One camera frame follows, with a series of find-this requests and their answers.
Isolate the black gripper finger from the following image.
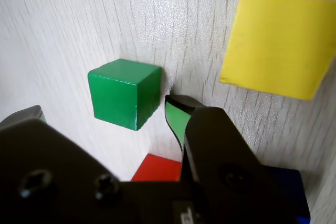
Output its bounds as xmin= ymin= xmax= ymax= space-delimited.
xmin=0 ymin=105 xmax=127 ymax=224
xmin=164 ymin=94 xmax=298 ymax=224

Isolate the green cube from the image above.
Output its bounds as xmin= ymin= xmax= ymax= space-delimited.
xmin=88 ymin=58 xmax=162 ymax=131

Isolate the red cube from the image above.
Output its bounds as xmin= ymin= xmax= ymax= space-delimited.
xmin=130 ymin=153 xmax=184 ymax=183

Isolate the blue cube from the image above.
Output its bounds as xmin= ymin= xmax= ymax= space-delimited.
xmin=265 ymin=165 xmax=312 ymax=221

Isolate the yellow cube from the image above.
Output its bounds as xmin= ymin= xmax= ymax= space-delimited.
xmin=219 ymin=0 xmax=336 ymax=101

